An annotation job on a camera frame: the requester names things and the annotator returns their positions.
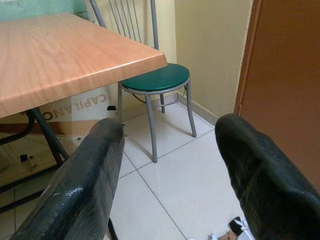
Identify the dark green metal table frame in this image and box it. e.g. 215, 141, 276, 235
0, 107, 71, 198

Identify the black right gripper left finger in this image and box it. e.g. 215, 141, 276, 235
11, 117, 125, 240

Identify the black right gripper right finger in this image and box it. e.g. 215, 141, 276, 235
214, 113, 320, 240

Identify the brown wooden door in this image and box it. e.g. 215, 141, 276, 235
233, 0, 320, 187

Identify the beige cardboard carton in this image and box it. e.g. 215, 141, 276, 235
0, 132, 67, 187

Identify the printed cardboard box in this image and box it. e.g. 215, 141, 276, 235
37, 84, 126, 138

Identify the small white black packet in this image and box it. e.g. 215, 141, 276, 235
227, 216, 248, 236

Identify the grey metal chair green seat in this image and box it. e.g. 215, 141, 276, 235
89, 0, 198, 163

